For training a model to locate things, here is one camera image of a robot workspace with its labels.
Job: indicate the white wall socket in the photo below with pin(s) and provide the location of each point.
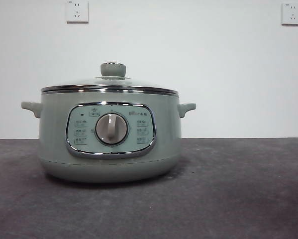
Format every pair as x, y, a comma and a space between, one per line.
292, 13
77, 11

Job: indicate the pale green electric pot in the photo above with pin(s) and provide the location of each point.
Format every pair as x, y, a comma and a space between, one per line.
54, 124

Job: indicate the glass lid with green knob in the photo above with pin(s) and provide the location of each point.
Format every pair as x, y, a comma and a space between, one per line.
113, 70

